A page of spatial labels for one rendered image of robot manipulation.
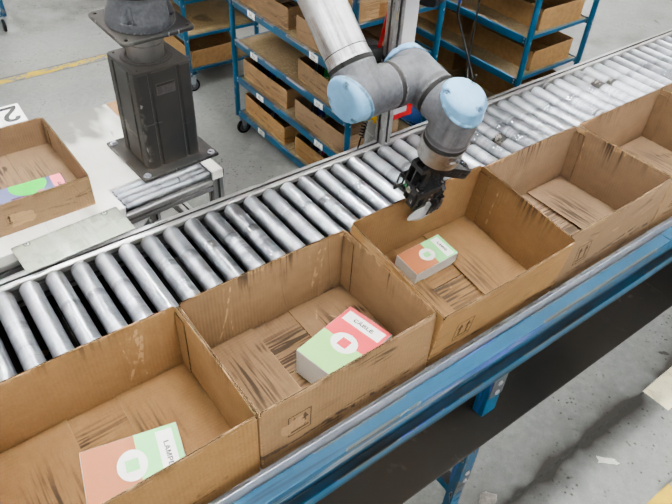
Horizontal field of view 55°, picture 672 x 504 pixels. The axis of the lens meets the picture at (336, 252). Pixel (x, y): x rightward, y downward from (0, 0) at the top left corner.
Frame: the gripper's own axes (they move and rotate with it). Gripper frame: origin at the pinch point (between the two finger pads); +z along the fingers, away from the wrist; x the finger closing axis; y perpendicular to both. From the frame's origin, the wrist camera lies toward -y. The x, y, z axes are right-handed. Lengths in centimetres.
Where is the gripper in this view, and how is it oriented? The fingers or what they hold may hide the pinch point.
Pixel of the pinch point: (415, 213)
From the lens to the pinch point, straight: 148.8
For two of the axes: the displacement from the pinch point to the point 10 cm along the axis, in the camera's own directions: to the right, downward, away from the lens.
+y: -8.0, 3.7, -4.6
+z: -2.0, 5.6, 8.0
